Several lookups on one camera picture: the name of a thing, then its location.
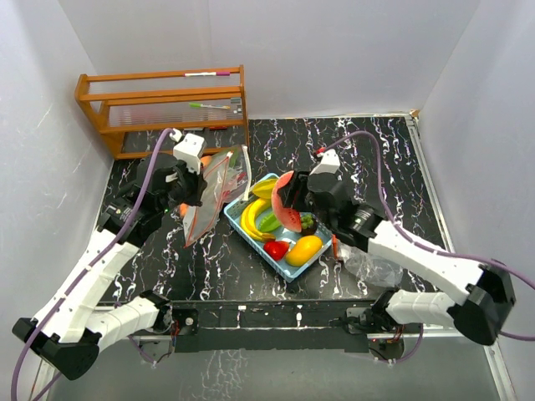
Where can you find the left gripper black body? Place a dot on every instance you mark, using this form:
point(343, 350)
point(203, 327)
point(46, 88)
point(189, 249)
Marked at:
point(187, 190)

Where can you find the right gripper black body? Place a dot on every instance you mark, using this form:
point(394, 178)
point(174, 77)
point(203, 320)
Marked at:
point(299, 198)

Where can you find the dark purple mangosteen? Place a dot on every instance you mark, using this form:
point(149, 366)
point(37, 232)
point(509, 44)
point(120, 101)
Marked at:
point(309, 225)

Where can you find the clear bag orange zipper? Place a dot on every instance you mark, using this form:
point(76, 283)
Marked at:
point(198, 220)
point(374, 270)

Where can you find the yellow mango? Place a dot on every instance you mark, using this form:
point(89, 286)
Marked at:
point(303, 250)

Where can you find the white dotted zip bag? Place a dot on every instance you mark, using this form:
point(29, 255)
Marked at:
point(240, 171)

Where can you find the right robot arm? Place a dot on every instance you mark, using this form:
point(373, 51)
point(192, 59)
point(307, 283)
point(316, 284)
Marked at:
point(474, 297)

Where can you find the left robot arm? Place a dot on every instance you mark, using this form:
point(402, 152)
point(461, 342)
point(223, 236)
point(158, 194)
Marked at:
point(68, 333)

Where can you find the light blue plastic basket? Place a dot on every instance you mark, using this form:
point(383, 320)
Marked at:
point(290, 231)

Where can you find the yellow starfruit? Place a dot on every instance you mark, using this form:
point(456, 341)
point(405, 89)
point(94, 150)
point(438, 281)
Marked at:
point(264, 188)

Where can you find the wooden shelf rack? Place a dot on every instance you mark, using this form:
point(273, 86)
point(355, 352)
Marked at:
point(120, 104)

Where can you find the green pen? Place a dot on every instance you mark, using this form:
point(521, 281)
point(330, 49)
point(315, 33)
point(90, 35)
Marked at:
point(208, 106)

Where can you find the yellow banana bunch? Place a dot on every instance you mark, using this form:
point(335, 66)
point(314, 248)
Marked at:
point(248, 220)

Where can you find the pink white pen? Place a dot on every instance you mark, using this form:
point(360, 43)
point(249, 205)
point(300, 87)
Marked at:
point(208, 74)

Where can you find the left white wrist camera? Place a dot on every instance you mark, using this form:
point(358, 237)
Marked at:
point(188, 148)

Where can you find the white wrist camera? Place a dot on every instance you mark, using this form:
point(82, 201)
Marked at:
point(188, 148)
point(328, 162)

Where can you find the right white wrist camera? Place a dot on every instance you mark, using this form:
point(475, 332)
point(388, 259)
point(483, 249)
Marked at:
point(328, 162)

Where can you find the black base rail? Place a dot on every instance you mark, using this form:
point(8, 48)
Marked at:
point(279, 325)

